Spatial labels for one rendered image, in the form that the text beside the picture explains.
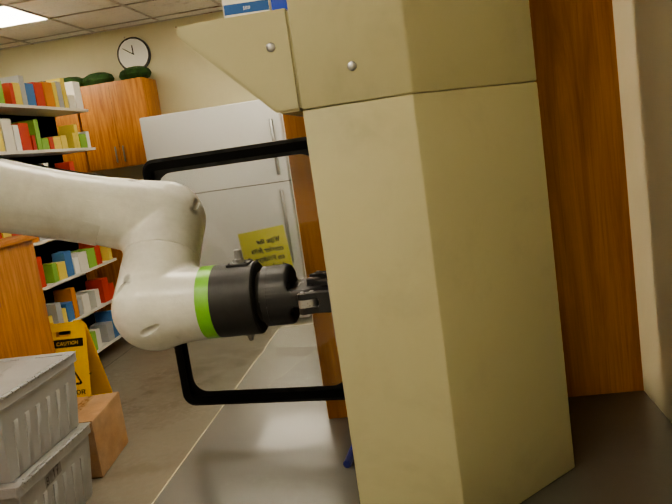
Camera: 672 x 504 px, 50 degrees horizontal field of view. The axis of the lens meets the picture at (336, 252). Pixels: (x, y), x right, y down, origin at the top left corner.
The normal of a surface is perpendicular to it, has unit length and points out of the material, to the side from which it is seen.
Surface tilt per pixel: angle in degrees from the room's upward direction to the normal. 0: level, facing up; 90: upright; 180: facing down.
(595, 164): 90
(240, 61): 90
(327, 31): 90
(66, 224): 115
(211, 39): 90
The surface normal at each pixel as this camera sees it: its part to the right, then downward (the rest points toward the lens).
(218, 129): -0.11, 0.17
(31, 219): 0.21, 0.54
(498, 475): 0.62, 0.03
